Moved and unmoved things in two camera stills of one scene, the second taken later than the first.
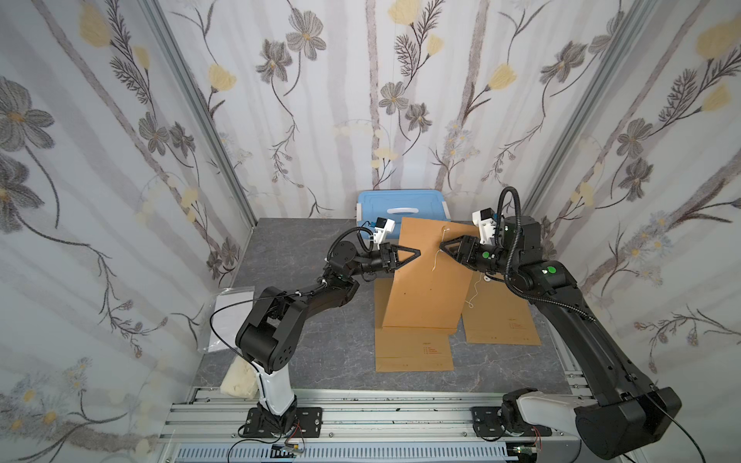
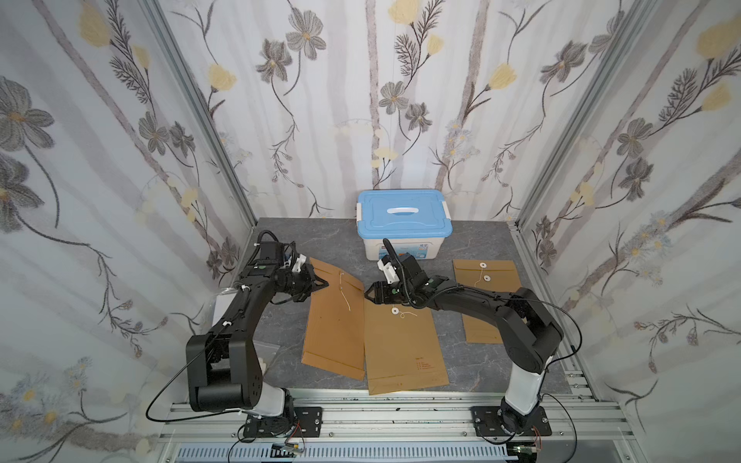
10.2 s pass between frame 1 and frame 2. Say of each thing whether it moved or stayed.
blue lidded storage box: stayed
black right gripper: moved
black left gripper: moved
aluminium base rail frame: stayed
